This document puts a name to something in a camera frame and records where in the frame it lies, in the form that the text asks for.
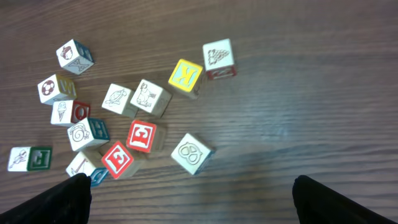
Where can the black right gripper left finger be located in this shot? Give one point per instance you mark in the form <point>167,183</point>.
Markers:
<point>67,202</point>

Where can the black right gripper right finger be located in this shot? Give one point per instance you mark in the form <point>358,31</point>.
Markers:
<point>317,204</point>

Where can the hammer picture yellow block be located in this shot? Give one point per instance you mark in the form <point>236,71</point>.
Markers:
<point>187,78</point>

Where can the blue sided picture block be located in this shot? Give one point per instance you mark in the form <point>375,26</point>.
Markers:
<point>89,163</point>

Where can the green sided picture block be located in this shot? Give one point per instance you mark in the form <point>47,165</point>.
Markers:
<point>32,158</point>

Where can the lower red letter block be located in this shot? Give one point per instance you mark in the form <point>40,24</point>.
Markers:
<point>121,162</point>

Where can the red letter block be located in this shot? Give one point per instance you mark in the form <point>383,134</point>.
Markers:
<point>145,137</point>
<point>121,162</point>

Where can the snail picture block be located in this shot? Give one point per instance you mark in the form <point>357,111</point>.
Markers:
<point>88,134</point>

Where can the ice cream picture block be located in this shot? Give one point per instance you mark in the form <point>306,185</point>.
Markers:
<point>69,112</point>

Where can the upper red letter block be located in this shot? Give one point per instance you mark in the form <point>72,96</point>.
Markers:
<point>145,137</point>

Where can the turtle picture block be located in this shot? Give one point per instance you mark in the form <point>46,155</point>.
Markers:
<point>118,99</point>

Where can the soccer ball picture block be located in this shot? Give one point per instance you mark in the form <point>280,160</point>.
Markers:
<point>56,88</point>

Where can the dog picture green block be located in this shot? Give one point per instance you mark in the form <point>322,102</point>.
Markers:
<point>151,98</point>

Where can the pretzel picture block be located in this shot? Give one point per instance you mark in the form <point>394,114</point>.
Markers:
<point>192,153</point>

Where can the face picture block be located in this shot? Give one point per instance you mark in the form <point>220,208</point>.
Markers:
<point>74,57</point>

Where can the tree picture red block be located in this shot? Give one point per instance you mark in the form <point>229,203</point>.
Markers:
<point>219,59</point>

